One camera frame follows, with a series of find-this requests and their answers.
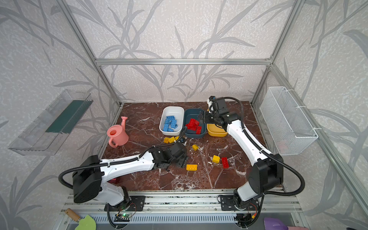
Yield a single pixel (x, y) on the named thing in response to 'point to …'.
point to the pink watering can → (118, 134)
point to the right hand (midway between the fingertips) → (204, 115)
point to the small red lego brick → (195, 121)
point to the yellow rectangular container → (213, 130)
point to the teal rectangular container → (189, 113)
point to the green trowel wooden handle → (71, 214)
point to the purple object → (274, 224)
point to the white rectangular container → (178, 112)
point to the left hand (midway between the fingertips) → (182, 157)
